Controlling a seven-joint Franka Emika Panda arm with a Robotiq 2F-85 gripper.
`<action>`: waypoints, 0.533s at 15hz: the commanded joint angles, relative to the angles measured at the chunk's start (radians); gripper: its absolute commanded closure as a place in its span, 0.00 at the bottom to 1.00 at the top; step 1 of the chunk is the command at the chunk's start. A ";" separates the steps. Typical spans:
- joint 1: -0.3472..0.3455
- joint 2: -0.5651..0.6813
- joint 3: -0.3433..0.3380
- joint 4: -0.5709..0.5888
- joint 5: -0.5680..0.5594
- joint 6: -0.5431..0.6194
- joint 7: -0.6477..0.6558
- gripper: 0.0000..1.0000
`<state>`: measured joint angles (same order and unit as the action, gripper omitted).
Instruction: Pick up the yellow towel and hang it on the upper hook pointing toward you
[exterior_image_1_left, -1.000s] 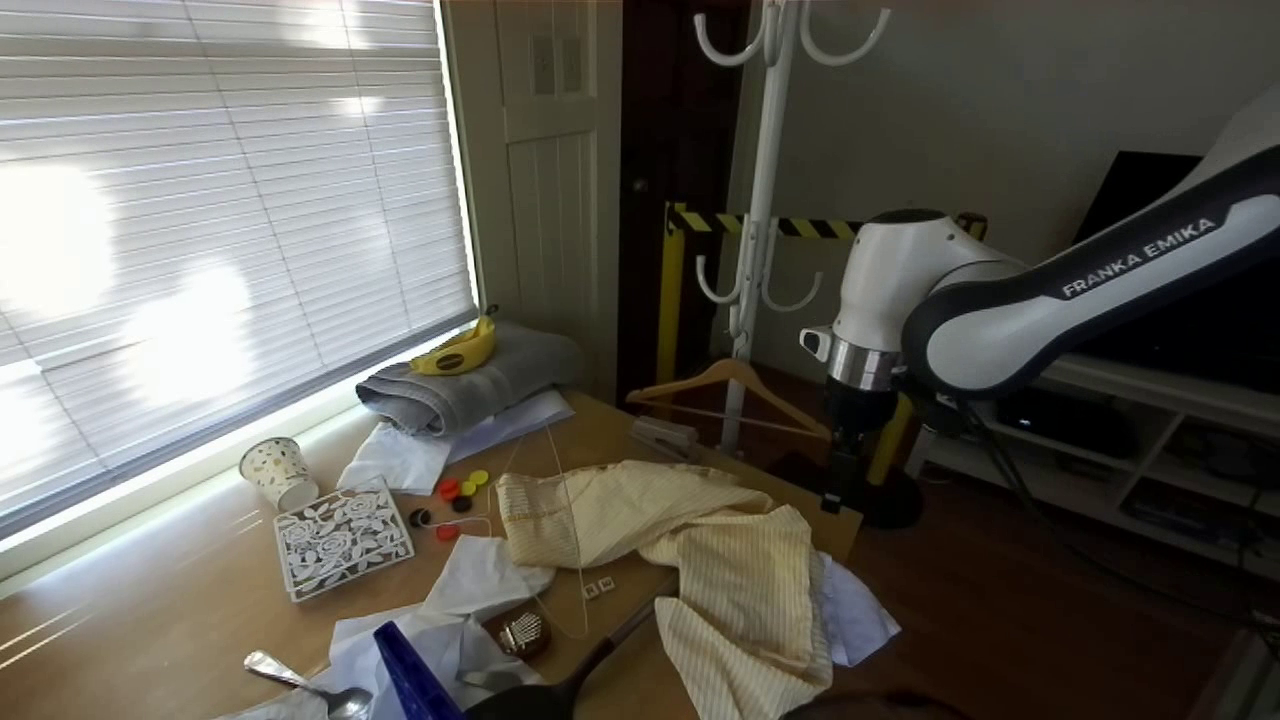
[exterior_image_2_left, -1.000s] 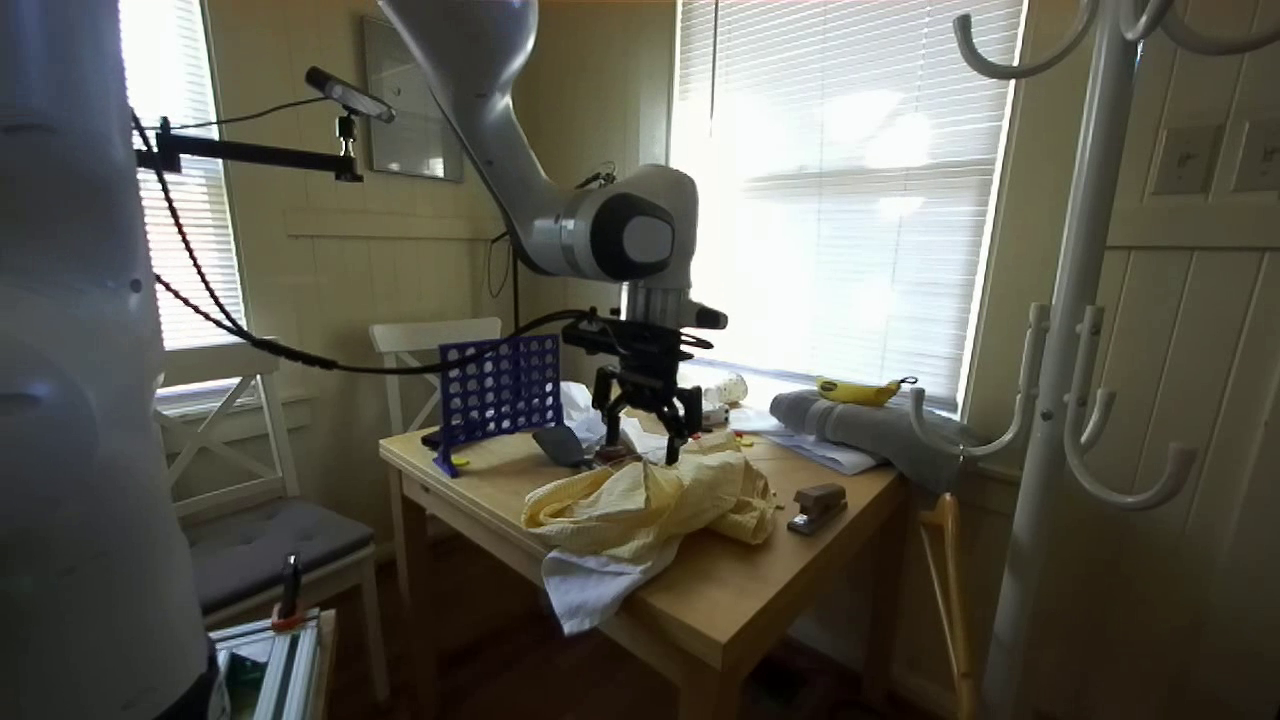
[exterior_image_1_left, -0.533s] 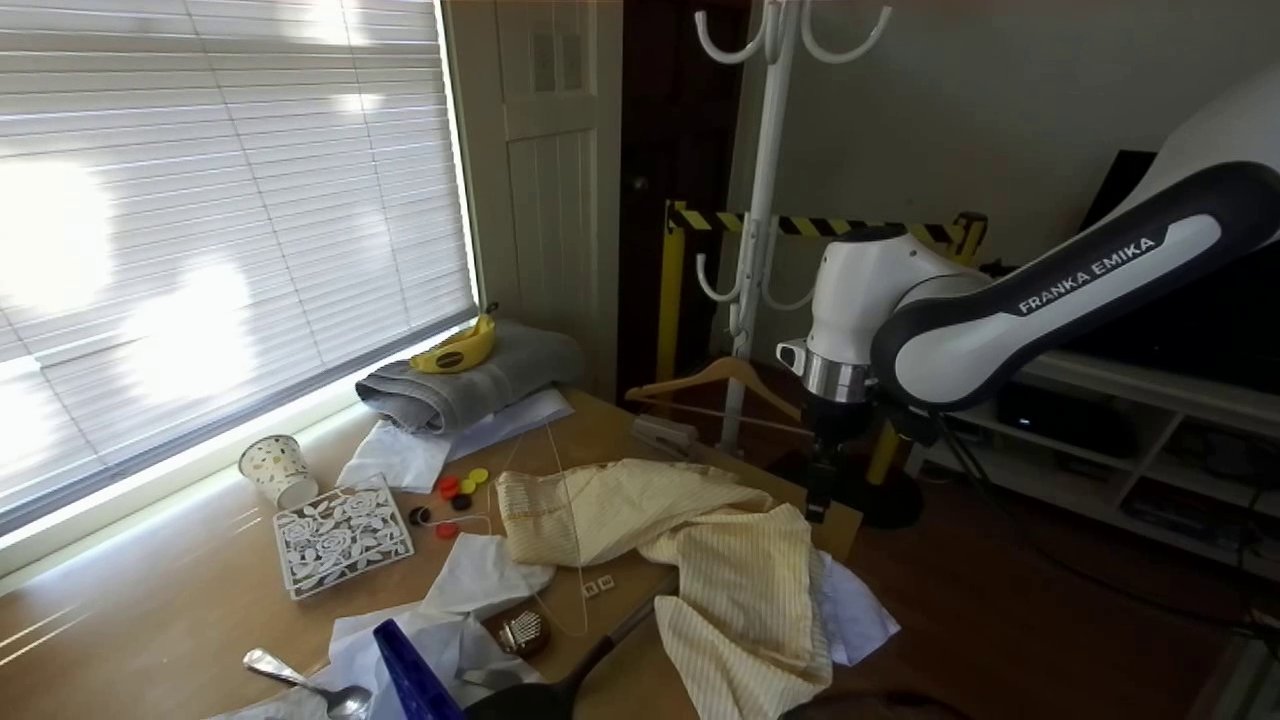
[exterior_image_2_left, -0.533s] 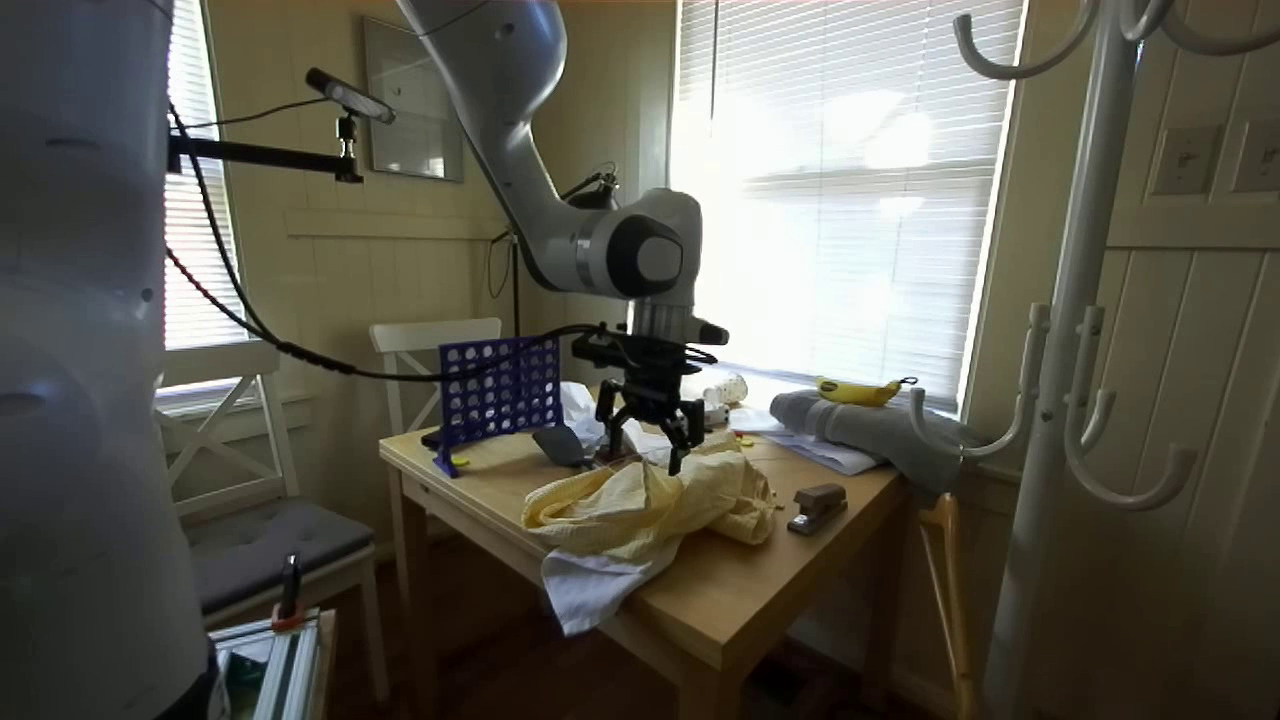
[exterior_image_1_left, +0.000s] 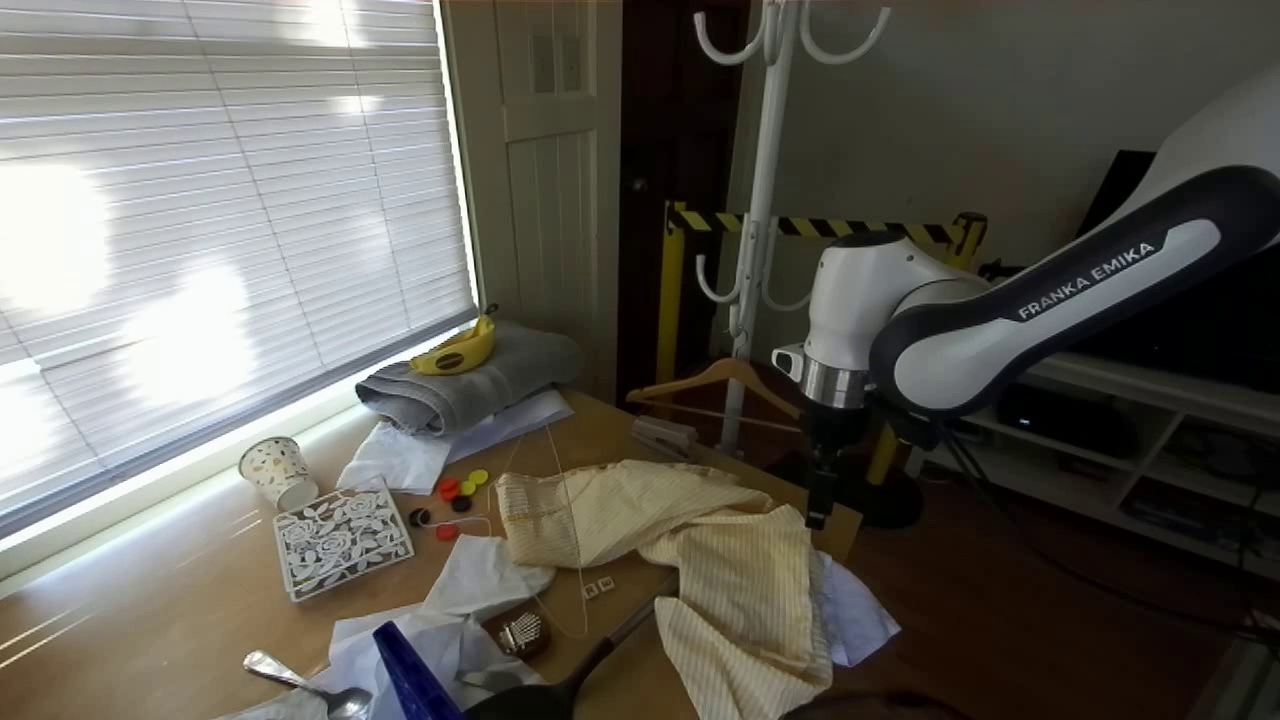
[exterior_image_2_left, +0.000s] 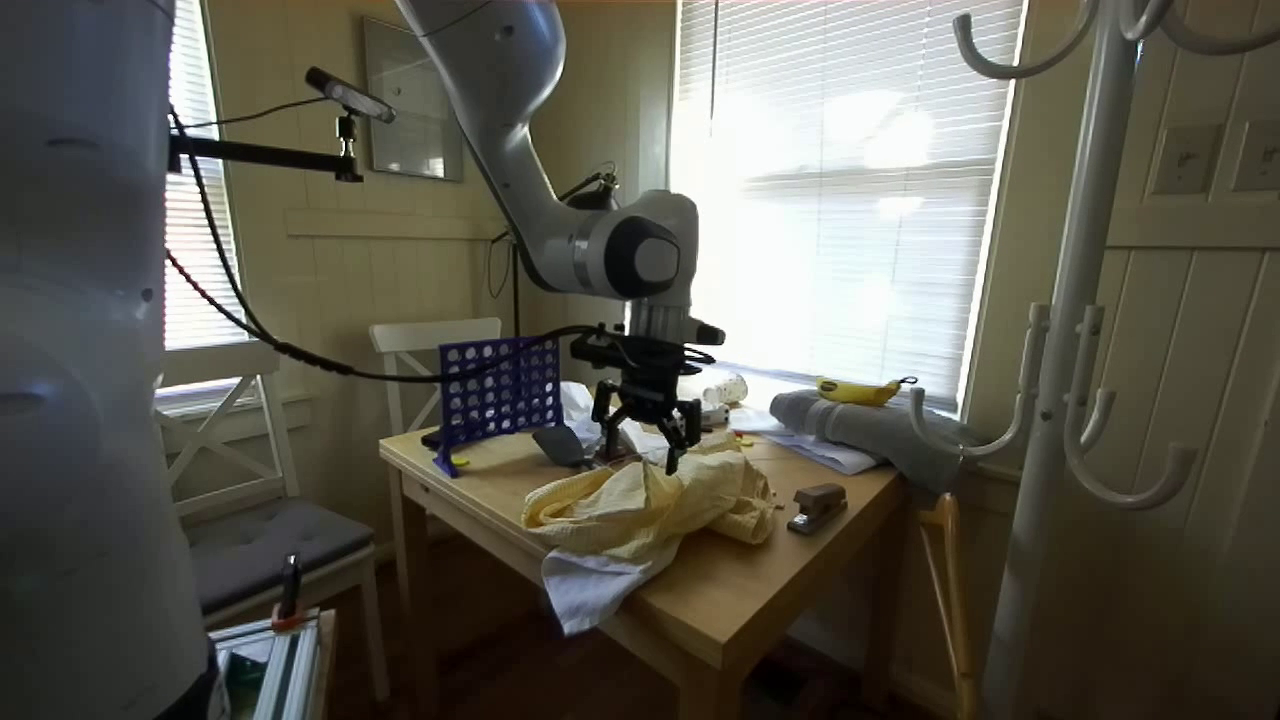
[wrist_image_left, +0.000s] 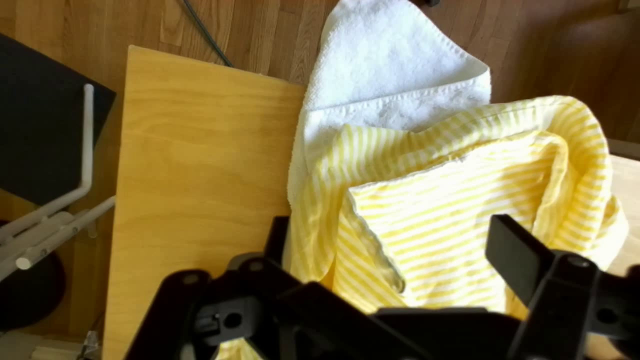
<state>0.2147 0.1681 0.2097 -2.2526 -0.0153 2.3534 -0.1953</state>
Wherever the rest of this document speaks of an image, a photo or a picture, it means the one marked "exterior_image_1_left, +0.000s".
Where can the white patterned cloth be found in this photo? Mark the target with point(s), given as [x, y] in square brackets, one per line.
[853, 613]

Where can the yellow black striped barrier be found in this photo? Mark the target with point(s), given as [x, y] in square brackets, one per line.
[668, 304]

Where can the yellow towel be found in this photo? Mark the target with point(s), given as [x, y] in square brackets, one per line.
[722, 562]

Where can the wooden clothes hanger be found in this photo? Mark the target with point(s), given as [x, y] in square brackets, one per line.
[672, 381]

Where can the small grey flat object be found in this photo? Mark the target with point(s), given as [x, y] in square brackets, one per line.
[664, 436]

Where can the black television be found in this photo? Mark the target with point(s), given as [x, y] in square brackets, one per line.
[1202, 341]

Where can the metal spoon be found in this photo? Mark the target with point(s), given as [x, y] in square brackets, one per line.
[273, 671]

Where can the white folded cloth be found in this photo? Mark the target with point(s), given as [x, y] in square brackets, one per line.
[392, 463]

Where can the blue grid game board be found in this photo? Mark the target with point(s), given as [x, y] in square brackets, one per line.
[406, 680]

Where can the white patterned paper cup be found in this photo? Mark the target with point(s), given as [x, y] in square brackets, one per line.
[277, 469]

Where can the yellow banana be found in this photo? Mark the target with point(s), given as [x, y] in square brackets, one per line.
[462, 355]

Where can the pale blue sheet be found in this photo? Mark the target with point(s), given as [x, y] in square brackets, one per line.
[514, 425]

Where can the brown silver wrapped snack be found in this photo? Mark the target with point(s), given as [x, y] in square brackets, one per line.
[522, 634]

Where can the white patterned square box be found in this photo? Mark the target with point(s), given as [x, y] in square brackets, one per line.
[341, 540]

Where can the grey folded towel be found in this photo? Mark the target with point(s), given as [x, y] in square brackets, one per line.
[507, 386]

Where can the black media box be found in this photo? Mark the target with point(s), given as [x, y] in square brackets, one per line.
[1073, 425]

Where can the clear plastic bag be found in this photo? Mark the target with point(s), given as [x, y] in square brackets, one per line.
[444, 642]

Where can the black game disc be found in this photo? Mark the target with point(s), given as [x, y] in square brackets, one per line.
[462, 505]
[420, 518]

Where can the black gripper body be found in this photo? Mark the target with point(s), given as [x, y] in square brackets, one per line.
[836, 444]

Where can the yellow game disc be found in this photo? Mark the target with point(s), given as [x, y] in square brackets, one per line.
[477, 480]

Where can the white television stand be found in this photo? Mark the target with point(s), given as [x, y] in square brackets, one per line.
[1202, 401]

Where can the white panelled door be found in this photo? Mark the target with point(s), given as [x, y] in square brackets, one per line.
[547, 203]

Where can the white window blinds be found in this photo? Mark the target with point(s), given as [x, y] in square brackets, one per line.
[203, 203]

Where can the white coat rack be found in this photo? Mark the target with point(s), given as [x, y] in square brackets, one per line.
[762, 175]

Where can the red game disc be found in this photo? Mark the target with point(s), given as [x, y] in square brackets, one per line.
[449, 534]
[449, 491]

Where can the white napkin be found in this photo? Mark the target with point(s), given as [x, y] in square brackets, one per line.
[484, 579]

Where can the dark brown wooden door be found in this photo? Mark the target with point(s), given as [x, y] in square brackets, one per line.
[664, 106]

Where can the black frying pan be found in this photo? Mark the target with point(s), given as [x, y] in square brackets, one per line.
[535, 702]

